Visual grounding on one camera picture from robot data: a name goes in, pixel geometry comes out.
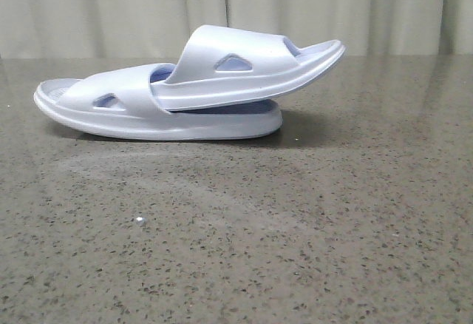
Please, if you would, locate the white curtain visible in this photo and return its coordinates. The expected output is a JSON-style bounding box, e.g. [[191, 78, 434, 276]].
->
[[0, 0, 473, 59]]

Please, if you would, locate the light blue slipper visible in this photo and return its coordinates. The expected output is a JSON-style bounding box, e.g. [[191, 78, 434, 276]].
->
[[150, 25, 345, 111], [33, 63, 282, 141]]

